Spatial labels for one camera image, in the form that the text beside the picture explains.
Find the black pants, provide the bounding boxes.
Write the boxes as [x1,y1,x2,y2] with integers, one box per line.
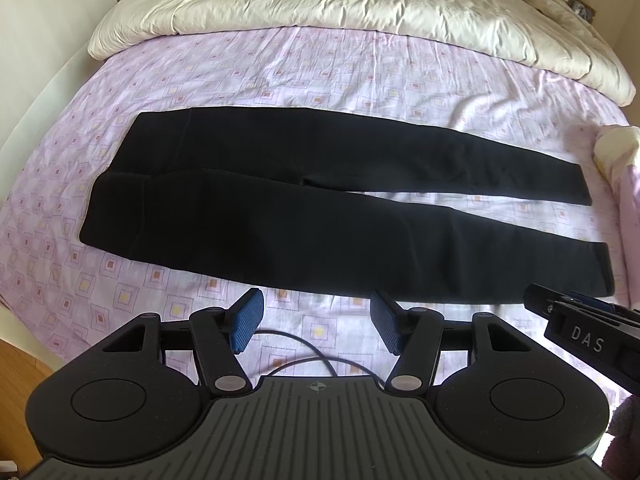
[79,107,614,304]

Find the cream duvet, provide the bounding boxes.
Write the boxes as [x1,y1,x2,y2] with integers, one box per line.
[88,0,636,106]

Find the black cable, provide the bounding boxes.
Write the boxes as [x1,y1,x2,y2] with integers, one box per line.
[249,328,388,391]

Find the white bed frame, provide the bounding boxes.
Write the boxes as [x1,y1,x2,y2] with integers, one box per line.
[1,44,102,165]

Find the dark photo frame right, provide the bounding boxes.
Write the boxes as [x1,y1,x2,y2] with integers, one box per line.
[567,0,596,24]

